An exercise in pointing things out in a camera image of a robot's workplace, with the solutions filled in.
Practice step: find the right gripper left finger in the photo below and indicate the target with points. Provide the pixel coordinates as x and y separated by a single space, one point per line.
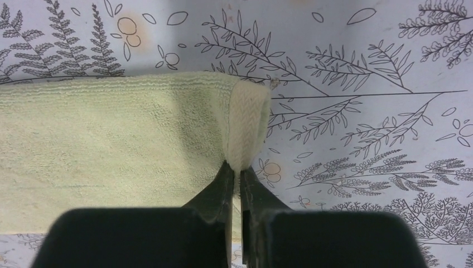
196 234

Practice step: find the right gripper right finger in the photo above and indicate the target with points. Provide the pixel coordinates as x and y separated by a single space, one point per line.
274 235

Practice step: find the yellow teal patterned towel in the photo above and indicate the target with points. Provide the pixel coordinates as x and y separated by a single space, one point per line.
138 141

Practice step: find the floral patterned table mat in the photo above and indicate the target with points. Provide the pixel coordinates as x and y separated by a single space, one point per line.
371 101

